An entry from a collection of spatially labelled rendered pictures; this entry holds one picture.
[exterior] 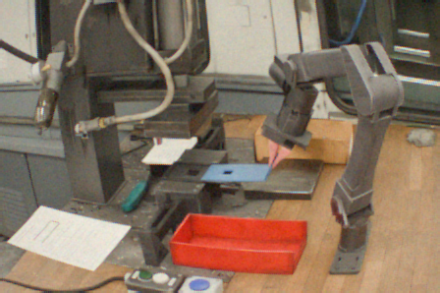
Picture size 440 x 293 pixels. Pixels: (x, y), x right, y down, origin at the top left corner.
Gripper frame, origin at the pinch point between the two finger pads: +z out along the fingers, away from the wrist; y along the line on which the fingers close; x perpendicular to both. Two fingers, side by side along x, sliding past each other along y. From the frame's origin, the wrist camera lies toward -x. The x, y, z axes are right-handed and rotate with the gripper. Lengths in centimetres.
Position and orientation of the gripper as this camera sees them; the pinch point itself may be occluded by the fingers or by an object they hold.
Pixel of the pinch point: (272, 163)
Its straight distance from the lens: 138.6
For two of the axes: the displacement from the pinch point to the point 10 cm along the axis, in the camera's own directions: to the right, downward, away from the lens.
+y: -8.9, -4.4, 1.1
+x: -3.1, 4.2, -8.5
